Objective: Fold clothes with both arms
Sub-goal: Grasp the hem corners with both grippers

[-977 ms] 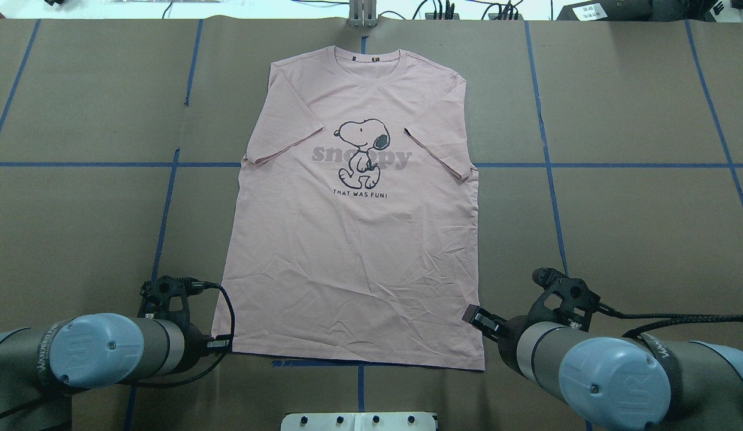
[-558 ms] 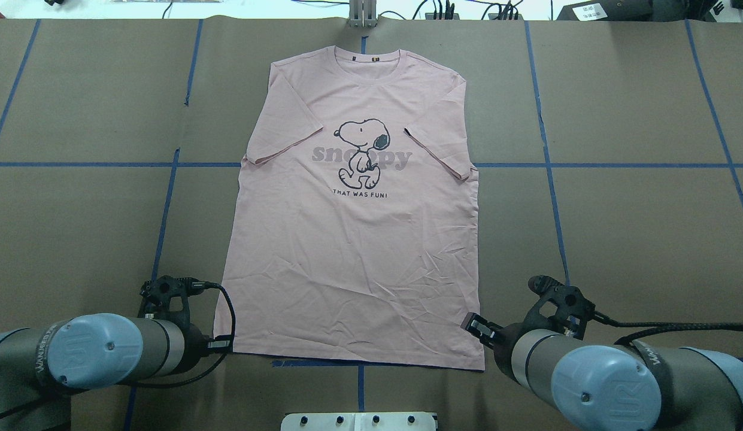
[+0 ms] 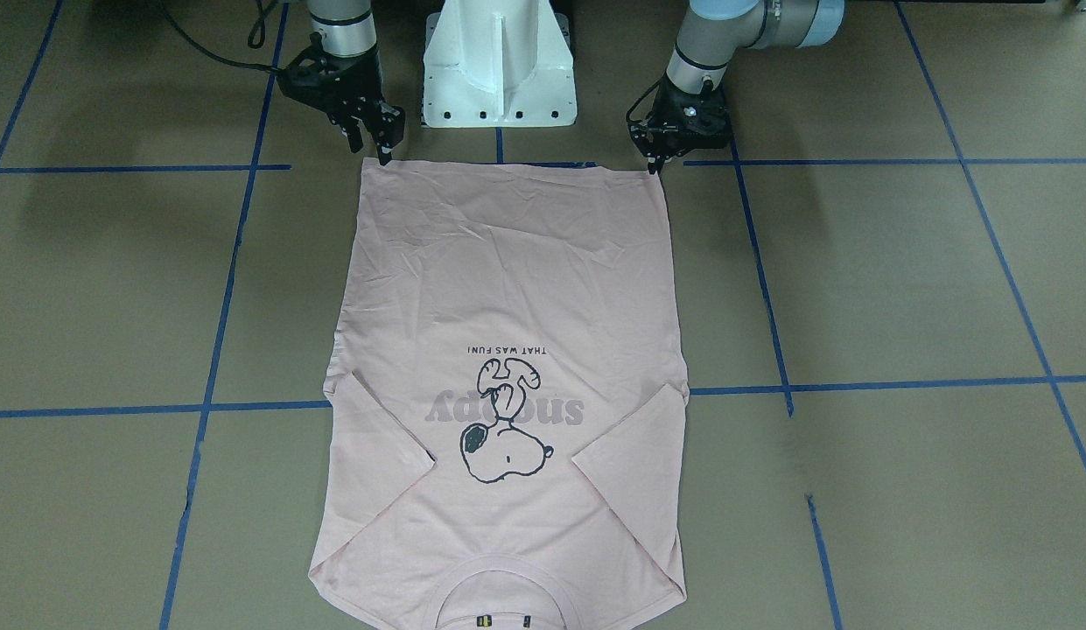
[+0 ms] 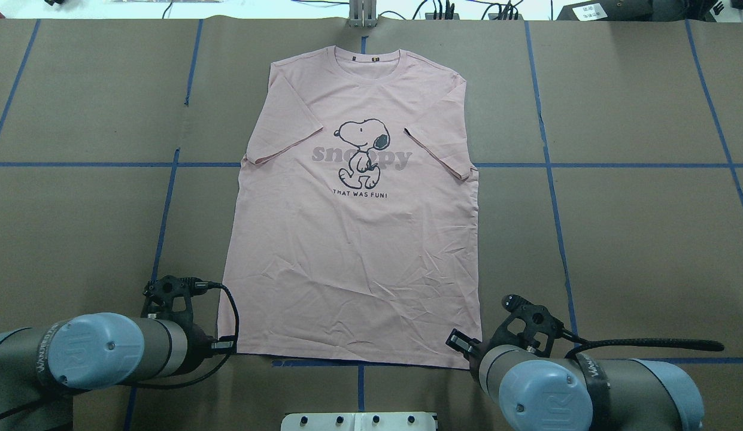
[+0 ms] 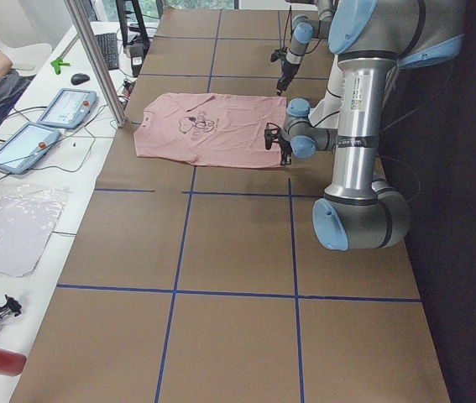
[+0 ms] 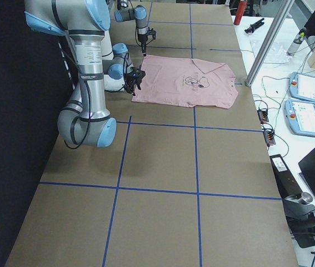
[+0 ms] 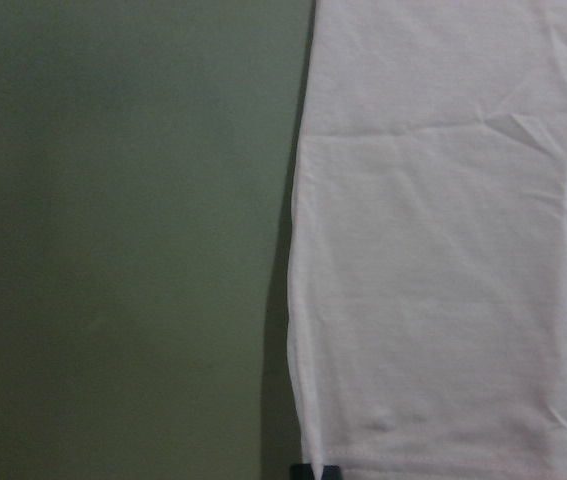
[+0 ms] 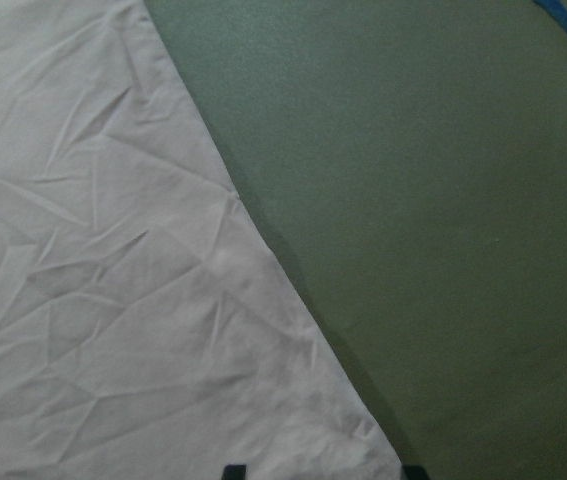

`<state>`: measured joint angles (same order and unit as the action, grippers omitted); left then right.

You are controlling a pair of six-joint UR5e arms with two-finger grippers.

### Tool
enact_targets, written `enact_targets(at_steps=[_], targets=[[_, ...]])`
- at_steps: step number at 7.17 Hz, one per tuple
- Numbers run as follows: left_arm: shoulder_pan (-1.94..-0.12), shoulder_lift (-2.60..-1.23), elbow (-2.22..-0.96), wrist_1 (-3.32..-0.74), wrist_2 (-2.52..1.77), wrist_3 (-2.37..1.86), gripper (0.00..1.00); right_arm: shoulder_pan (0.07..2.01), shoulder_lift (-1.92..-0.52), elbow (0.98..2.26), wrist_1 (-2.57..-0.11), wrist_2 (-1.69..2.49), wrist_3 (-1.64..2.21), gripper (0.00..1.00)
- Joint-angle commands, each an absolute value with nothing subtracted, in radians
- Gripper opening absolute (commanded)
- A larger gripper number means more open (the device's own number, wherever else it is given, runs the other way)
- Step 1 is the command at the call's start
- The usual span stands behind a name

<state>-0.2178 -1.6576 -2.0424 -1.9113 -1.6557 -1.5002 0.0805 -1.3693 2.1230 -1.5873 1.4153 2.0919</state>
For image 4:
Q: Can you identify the aluminium frame post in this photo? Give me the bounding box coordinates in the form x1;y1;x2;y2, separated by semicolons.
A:
347;0;378;28

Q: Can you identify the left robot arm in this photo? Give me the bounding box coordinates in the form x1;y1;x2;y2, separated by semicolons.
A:
0;312;239;430

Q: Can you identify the pink Snoopy t-shirt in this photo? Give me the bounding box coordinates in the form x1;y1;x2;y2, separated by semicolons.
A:
216;46;483;370

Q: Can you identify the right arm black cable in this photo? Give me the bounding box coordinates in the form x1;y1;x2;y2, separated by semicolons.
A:
563;328;725;360

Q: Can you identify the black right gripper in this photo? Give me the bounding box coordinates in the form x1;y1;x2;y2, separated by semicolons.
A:
445;317;541;375

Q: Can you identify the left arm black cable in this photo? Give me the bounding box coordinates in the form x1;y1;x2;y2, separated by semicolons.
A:
0;280;240;423

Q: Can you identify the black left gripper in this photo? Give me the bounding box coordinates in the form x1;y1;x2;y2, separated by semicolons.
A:
183;323;236;374

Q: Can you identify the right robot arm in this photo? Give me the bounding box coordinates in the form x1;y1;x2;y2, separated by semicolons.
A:
446;329;705;430

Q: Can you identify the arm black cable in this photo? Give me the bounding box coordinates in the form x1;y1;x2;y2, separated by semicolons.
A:
0;280;240;423
563;328;725;360

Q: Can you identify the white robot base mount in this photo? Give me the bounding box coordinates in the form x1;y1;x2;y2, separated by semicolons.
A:
280;411;440;430

